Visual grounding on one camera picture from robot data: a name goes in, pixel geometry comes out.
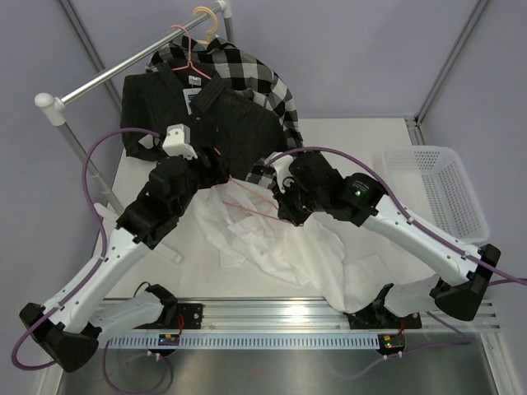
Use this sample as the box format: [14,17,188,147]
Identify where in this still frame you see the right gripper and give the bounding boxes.
[273,174,327,227]

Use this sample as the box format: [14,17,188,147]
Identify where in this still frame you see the pink wire hanger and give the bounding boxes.
[205,146,296,225]
[168,25,213,81]

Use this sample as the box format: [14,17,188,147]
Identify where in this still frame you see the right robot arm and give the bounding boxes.
[264,147,501,328]

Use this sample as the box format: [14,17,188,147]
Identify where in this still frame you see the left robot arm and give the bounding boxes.
[20,147,229,373]

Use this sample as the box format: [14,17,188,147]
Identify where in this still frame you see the black pinstripe shirt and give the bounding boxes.
[120,63,287,179]

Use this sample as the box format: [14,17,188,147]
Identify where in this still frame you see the black white checkered shirt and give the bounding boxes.
[140,36,303,190]

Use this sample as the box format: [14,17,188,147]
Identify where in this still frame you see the beige wooden hanger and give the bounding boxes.
[189,5,217,43]

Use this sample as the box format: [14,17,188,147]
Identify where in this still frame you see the white plastic basket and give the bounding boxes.
[380,146,490,245]

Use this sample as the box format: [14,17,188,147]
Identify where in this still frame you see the metal clothes rack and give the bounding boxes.
[32,0,236,264]

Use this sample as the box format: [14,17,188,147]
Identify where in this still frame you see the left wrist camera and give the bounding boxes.
[162,123,198,160]

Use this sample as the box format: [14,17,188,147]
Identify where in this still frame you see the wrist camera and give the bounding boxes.
[162,123,198,160]
[264,152,294,193]

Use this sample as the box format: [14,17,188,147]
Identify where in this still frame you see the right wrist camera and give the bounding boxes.
[264,152,294,193]

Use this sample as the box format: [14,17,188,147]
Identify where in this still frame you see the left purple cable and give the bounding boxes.
[10,127,178,394]

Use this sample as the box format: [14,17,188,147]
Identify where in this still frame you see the aluminium mounting rail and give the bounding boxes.
[94,298,501,332]

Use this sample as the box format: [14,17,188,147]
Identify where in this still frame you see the white slotted cable duct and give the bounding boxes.
[108,332,380,350]

